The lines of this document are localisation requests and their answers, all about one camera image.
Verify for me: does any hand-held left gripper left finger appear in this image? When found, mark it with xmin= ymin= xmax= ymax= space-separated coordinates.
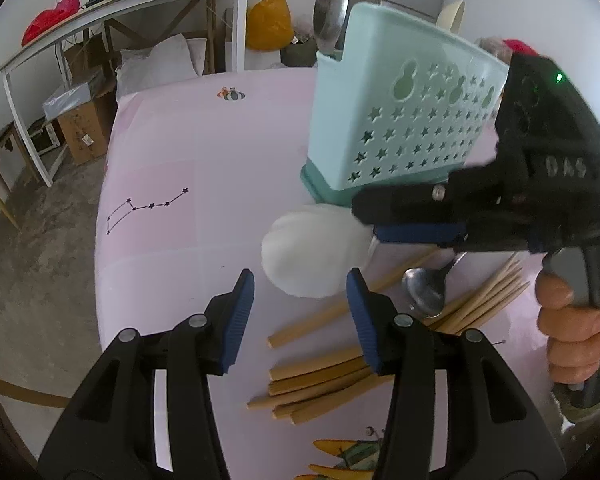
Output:
xmin=37 ymin=268 xmax=255 ymax=480

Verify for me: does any person's right hand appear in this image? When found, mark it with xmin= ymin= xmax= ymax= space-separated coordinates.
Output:
xmin=536 ymin=270 xmax=600 ymax=386

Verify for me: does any cardboard box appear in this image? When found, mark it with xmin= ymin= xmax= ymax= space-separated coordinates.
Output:
xmin=57 ymin=97 xmax=112 ymax=166

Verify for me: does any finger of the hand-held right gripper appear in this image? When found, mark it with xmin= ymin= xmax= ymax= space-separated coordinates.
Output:
xmin=351 ymin=180 xmax=473 ymax=250

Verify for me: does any large metal spoon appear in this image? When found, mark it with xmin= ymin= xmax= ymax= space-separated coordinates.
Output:
xmin=312 ymin=0 xmax=351 ymax=59

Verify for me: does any crumpled clear plastic wrap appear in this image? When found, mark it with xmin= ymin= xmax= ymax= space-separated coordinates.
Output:
xmin=475 ymin=36 xmax=511 ymax=63

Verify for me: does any wooden frame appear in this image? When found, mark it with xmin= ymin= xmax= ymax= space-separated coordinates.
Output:
xmin=102 ymin=0 xmax=218 ymax=76

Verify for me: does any white desk with wooden top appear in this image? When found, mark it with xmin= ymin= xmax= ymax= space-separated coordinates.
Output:
xmin=0 ymin=0 xmax=261 ymax=188

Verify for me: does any red plastic bag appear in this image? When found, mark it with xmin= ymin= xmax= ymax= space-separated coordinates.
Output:
xmin=502 ymin=38 xmax=540 ymax=58
xmin=21 ymin=0 xmax=81 ymax=46

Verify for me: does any orange plastic bag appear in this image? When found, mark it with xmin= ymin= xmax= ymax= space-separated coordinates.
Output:
xmin=246 ymin=0 xmax=296 ymax=52

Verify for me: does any teal plastic utensil holder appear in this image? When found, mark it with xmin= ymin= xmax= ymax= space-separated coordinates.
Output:
xmin=300 ymin=2 xmax=511 ymax=207

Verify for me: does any pink printed tablecloth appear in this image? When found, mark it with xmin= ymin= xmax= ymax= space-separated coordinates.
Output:
xmin=94 ymin=67 xmax=571 ymax=480

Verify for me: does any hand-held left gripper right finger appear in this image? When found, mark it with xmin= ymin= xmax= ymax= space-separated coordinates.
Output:
xmin=346 ymin=268 xmax=567 ymax=480

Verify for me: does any plastic-wrapped flat package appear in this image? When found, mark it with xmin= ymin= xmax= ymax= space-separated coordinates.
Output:
xmin=42 ymin=80 xmax=106 ymax=121

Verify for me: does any white toaster oven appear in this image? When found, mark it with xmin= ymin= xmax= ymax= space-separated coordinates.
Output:
xmin=27 ymin=120 xmax=63 ymax=156

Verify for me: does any bundle of wooden chopsticks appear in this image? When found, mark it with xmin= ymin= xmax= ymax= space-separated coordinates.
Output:
xmin=246 ymin=247 xmax=532 ymax=426

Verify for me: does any small metal spoon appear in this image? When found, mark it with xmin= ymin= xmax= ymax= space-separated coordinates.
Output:
xmin=401 ymin=251 xmax=470 ymax=319

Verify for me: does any white ceramic spoon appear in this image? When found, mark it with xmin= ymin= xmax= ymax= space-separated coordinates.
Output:
xmin=261 ymin=204 xmax=381 ymax=299

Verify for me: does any dark green bag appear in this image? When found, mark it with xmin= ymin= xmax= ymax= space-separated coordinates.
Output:
xmin=280 ymin=42 xmax=318 ymax=68

